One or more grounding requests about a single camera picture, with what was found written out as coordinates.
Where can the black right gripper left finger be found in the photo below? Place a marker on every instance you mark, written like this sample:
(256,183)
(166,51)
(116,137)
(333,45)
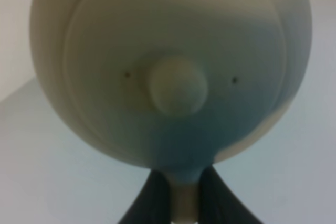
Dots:
(153,204)

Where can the beige ceramic teapot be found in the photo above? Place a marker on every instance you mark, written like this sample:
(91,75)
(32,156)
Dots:
(171,85)

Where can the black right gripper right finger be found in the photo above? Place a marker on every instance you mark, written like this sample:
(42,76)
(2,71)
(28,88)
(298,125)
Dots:
(217,203)

